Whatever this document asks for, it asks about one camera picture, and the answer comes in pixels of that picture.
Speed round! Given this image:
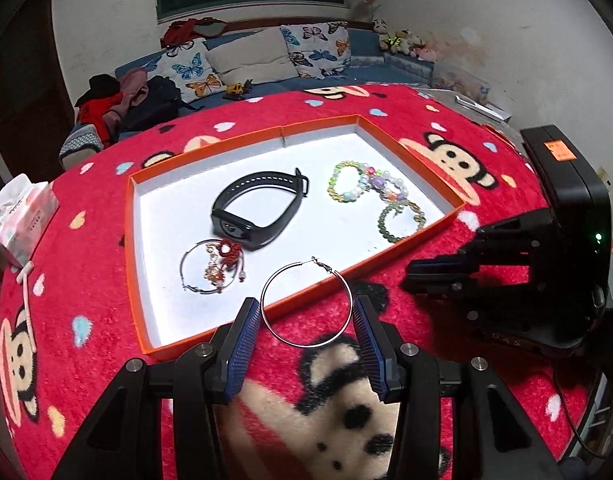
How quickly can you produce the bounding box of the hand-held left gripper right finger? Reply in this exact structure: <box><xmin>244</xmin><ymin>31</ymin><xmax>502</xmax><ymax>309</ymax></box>
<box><xmin>351</xmin><ymin>294</ymin><xmax>562</xmax><ymax>480</ymax></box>

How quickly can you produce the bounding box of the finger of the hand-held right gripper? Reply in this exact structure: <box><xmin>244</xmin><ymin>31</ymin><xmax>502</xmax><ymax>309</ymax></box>
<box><xmin>405</xmin><ymin>209</ymin><xmax>555</xmax><ymax>281</ymax></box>
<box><xmin>401</xmin><ymin>264</ymin><xmax>553</xmax><ymax>357</ymax></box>

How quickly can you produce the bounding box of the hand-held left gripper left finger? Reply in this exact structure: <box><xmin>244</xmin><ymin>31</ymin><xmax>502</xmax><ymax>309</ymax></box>
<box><xmin>51</xmin><ymin>297</ymin><xmax>261</xmax><ymax>480</ymax></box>

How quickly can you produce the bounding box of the silver hoop earring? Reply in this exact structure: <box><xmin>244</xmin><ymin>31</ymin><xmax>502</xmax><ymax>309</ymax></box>
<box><xmin>260</xmin><ymin>256</ymin><xmax>353</xmax><ymax>348</ymax></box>

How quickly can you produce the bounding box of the green jade bead bracelet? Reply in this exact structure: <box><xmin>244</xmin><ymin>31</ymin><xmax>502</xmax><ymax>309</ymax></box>
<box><xmin>378</xmin><ymin>199</ymin><xmax>426</xmax><ymax>244</ymax></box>

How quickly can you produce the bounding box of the thin silver bangle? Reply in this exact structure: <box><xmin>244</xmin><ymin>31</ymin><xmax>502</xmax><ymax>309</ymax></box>
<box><xmin>180</xmin><ymin>240</ymin><xmax>247</xmax><ymax>295</ymax></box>

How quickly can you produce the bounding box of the red gold charm bracelet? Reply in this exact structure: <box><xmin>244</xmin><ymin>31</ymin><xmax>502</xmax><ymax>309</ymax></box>
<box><xmin>214</xmin><ymin>240</ymin><xmax>248</xmax><ymax>282</ymax></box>

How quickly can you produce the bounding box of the orange cardboard box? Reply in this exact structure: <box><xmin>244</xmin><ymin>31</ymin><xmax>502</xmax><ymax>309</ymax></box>
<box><xmin>125</xmin><ymin>114</ymin><xmax>466</xmax><ymax>362</ymax></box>

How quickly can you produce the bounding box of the white pastel bead bracelet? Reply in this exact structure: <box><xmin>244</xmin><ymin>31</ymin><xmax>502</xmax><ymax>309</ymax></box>
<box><xmin>359</xmin><ymin>164</ymin><xmax>408</xmax><ymax>207</ymax></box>

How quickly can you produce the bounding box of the black smart band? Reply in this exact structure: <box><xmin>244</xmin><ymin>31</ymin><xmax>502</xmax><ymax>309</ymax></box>
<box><xmin>211</xmin><ymin>167</ymin><xmax>311</xmax><ymax>252</ymax></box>

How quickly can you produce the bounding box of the yellow-green clear bead bracelet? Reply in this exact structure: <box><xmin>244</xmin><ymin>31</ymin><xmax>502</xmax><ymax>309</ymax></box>
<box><xmin>328</xmin><ymin>160</ymin><xmax>370</xmax><ymax>202</ymax></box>

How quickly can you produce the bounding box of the flat white box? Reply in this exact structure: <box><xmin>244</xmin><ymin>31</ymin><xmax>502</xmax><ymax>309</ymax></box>
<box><xmin>454</xmin><ymin>94</ymin><xmax>512</xmax><ymax>122</ymax></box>

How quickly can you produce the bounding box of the clear plastic storage box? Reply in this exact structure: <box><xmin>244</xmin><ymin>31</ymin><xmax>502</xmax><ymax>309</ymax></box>
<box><xmin>434</xmin><ymin>62</ymin><xmax>492</xmax><ymax>106</ymax></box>

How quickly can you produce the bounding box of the red monkey print blanket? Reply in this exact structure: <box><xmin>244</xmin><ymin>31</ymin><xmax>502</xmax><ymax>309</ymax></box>
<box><xmin>0</xmin><ymin>82</ymin><xmax>595</xmax><ymax>480</ymax></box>

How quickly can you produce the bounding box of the plush bear with yellow vest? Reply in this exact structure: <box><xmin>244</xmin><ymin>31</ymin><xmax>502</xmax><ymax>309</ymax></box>
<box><xmin>380</xmin><ymin>31</ymin><xmax>412</xmax><ymax>56</ymax></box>

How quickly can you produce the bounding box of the butterfly print pillow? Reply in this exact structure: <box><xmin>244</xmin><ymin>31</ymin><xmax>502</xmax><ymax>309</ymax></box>
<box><xmin>280</xmin><ymin>21</ymin><xmax>352</xmax><ymax>81</ymax></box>
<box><xmin>154</xmin><ymin>37</ymin><xmax>226</xmax><ymax>106</ymax></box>

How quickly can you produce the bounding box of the pink tissue box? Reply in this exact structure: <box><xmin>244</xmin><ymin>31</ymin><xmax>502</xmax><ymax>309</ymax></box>
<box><xmin>0</xmin><ymin>173</ymin><xmax>61</xmax><ymax>268</ymax></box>

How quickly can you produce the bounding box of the yellow toy excavator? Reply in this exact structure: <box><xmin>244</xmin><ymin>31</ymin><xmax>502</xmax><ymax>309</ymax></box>
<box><xmin>224</xmin><ymin>79</ymin><xmax>254</xmax><ymax>101</ymax></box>

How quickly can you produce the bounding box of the black backpack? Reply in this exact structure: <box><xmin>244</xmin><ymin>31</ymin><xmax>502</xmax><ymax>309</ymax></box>
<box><xmin>121</xmin><ymin>76</ymin><xmax>197</xmax><ymax>131</ymax></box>

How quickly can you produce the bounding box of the grey knit cloth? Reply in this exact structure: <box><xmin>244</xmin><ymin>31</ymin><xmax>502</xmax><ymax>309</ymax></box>
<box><xmin>59</xmin><ymin>124</ymin><xmax>104</xmax><ymax>168</ymax></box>

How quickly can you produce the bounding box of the pile of clothes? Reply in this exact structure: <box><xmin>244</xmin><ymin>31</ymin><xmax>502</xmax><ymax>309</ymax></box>
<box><xmin>75</xmin><ymin>69</ymin><xmax>152</xmax><ymax>143</ymax></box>

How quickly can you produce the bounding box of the plain white pillow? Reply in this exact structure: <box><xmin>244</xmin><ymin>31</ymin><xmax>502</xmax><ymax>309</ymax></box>
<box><xmin>205</xmin><ymin>27</ymin><xmax>300</xmax><ymax>88</ymax></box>

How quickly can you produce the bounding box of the red cloth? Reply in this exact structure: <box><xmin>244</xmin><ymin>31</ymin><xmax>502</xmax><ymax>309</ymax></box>
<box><xmin>161</xmin><ymin>16</ymin><xmax>228</xmax><ymax>47</ymax></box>

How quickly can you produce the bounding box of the black cable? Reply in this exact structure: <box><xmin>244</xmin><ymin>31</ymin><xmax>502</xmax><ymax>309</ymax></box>
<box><xmin>551</xmin><ymin>355</ymin><xmax>607</xmax><ymax>458</ymax></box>

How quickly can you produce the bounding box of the white cable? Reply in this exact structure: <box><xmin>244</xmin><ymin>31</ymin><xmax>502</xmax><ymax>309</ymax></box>
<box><xmin>15</xmin><ymin>261</ymin><xmax>38</xmax><ymax>353</ymax></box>

